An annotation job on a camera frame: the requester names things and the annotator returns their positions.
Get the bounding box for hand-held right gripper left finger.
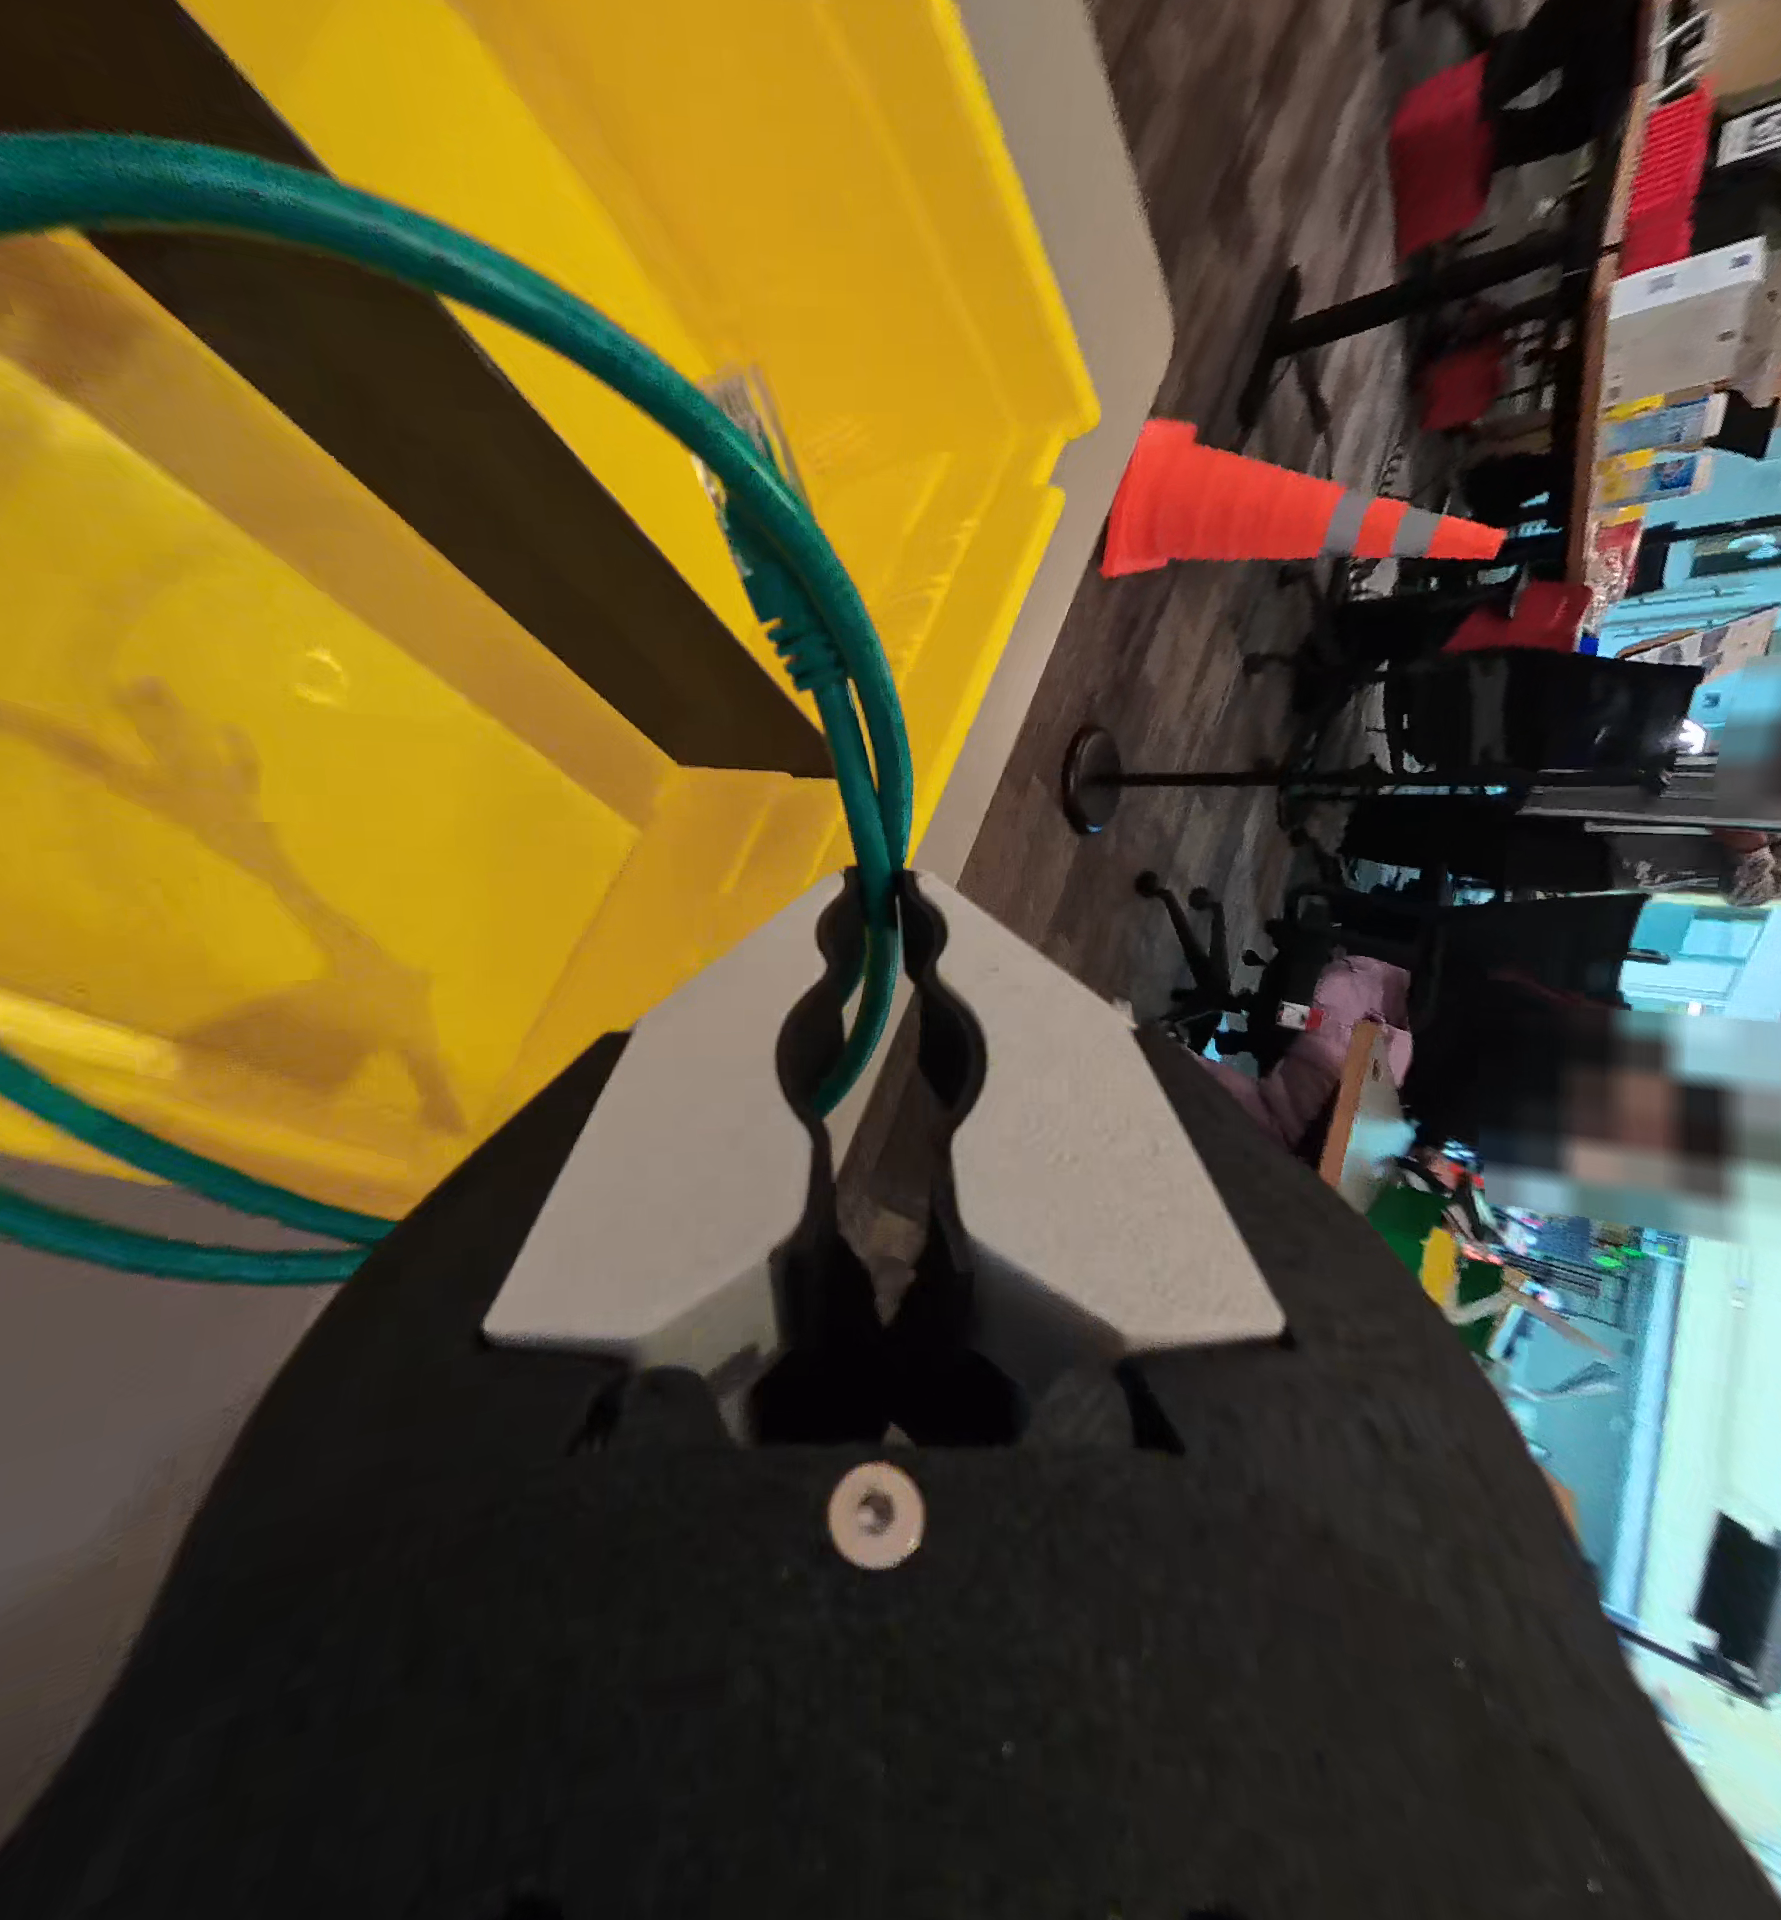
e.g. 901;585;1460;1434
481;866;893;1446

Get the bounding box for green ethernet cable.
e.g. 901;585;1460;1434
0;132;918;1289

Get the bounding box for black bin divider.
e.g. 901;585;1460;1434
0;0;839;782

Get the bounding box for red box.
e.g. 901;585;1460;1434
1389;51;1499;259

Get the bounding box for orange traffic cone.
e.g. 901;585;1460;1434
1101;415;1511;579

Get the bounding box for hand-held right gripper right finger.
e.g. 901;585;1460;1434
878;866;1289;1446

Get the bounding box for yellow plastic bin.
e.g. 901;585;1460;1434
0;0;1103;1219

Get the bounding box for black office chair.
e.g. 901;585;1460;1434
1137;872;1416;1051

